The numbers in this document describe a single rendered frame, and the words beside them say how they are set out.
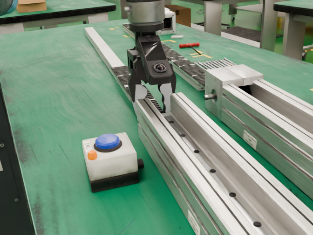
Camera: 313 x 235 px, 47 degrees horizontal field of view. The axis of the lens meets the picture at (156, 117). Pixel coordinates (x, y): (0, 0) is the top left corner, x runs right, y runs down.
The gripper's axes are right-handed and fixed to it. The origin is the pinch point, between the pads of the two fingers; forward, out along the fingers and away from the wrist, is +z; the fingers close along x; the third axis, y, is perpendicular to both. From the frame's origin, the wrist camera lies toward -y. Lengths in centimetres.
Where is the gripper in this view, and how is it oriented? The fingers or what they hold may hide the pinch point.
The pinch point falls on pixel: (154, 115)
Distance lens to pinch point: 79.8
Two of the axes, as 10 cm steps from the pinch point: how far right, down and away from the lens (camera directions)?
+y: -3.0, -3.9, 8.7
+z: 0.5, 9.1, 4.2
